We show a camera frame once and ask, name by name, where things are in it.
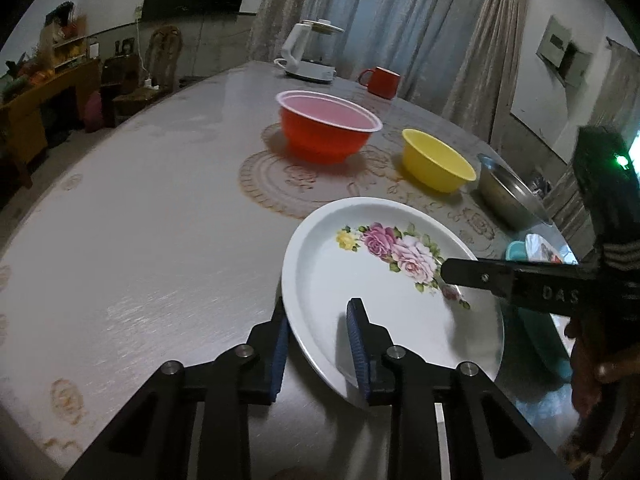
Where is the red plastic bowl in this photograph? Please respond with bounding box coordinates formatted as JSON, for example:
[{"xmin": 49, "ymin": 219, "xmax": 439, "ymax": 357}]
[{"xmin": 275, "ymin": 90, "xmax": 384, "ymax": 164}]

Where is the small wooden shelf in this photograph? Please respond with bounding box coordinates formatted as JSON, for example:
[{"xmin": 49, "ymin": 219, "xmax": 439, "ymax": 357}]
[{"xmin": 40, "ymin": 12, "xmax": 92, "ymax": 68}]

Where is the grey wall electrical box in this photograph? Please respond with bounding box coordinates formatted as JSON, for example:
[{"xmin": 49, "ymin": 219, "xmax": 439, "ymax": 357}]
[{"xmin": 536, "ymin": 15, "xmax": 593, "ymax": 90}]

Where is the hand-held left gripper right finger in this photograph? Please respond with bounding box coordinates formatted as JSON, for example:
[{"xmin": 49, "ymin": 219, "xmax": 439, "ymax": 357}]
[{"xmin": 346, "ymin": 298, "xmax": 574, "ymax": 480}]

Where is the wooden chair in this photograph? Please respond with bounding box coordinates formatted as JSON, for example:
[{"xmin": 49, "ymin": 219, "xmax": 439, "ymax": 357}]
[{"xmin": 112, "ymin": 25, "xmax": 182, "ymax": 123}]

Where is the red mug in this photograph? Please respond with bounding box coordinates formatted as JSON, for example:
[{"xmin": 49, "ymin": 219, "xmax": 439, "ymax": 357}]
[{"xmin": 357, "ymin": 66, "xmax": 401, "ymax": 99}]

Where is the wooden desk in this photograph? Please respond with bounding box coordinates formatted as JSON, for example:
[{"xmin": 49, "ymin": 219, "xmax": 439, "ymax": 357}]
[{"xmin": 0, "ymin": 57, "xmax": 102, "ymax": 188}]

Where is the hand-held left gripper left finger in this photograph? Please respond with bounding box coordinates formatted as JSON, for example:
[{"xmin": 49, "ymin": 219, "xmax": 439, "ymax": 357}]
[{"xmin": 62, "ymin": 297, "xmax": 292, "ymax": 480}]

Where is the small white printed plate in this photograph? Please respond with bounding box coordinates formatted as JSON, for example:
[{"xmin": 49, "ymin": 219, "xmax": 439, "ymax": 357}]
[{"xmin": 524, "ymin": 233, "xmax": 577, "ymax": 266}]

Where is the teal plate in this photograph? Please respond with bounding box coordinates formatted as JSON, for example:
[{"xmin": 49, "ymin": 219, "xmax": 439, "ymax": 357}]
[{"xmin": 504, "ymin": 240, "xmax": 573, "ymax": 378}]

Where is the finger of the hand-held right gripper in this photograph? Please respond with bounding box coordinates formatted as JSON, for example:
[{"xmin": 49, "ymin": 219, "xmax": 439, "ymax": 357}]
[{"xmin": 441, "ymin": 257, "xmax": 519, "ymax": 306}]

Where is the person's right hand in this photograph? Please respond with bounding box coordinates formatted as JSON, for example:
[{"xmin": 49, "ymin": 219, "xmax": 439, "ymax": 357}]
[{"xmin": 562, "ymin": 317, "xmax": 633, "ymax": 466}]

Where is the white electric kettle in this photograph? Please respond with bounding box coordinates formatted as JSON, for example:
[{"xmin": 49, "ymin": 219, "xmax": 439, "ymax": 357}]
[{"xmin": 274, "ymin": 18, "xmax": 345, "ymax": 84}]

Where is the stainless steel bowl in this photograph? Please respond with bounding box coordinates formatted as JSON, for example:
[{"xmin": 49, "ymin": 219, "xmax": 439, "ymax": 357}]
[{"xmin": 476, "ymin": 153, "xmax": 555, "ymax": 232}]

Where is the dark chair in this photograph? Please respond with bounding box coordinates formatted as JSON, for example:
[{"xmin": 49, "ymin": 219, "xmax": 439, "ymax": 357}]
[{"xmin": 99, "ymin": 54, "xmax": 143, "ymax": 128}]

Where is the white panel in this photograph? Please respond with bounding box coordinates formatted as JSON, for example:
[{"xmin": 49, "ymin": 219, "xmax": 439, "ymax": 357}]
[{"xmin": 509, "ymin": 52, "xmax": 608, "ymax": 163}]

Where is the pink bag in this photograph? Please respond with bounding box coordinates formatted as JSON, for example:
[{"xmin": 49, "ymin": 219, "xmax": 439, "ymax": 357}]
[{"xmin": 84, "ymin": 91, "xmax": 104, "ymax": 133}]

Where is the white floral plate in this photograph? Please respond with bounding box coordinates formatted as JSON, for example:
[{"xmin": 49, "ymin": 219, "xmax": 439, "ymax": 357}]
[{"xmin": 281, "ymin": 197, "xmax": 505, "ymax": 409}]

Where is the yellow plastic bowl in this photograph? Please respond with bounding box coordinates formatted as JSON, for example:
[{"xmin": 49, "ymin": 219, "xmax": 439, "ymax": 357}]
[{"xmin": 401, "ymin": 128, "xmax": 477, "ymax": 195}]

